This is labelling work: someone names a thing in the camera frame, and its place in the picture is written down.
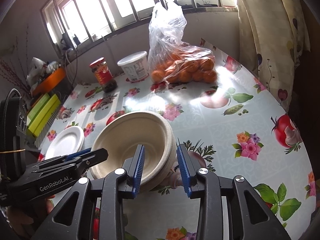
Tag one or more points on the white foam plate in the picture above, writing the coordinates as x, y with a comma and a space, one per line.
67, 142

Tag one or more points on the chili sauce glass jar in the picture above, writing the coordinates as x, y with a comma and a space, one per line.
101, 71

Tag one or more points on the orange tray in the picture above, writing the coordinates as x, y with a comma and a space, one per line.
50, 82

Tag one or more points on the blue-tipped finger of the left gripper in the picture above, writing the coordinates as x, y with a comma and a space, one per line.
74, 155

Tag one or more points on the lime green box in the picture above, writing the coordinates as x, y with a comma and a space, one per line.
34, 126

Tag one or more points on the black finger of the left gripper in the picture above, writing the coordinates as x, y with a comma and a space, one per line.
90, 159

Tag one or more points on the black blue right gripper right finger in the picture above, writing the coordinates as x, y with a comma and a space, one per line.
227, 205

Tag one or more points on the window frame with bars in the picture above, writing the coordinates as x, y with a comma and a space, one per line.
76, 26

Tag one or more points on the person's left hand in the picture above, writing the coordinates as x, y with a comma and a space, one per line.
21, 223

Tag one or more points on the green white box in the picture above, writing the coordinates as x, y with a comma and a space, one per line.
40, 103

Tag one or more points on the plastic bag of oranges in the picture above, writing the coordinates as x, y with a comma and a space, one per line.
170, 59

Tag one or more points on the beige paper bowl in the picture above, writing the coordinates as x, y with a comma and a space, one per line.
122, 136

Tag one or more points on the dried red branch decoration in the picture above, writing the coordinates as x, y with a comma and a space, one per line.
12, 68

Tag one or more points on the patterned beige curtain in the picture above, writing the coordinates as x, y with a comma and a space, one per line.
273, 36

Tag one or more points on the white plastic bags pile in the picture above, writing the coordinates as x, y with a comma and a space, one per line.
39, 69

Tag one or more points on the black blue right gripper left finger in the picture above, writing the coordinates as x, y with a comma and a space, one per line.
73, 216

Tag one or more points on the floral fruit tablecloth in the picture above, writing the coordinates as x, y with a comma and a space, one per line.
233, 127

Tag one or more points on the striped grey box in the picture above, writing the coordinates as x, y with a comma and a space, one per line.
46, 124

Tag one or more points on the white plastic tub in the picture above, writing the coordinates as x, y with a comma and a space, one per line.
135, 66

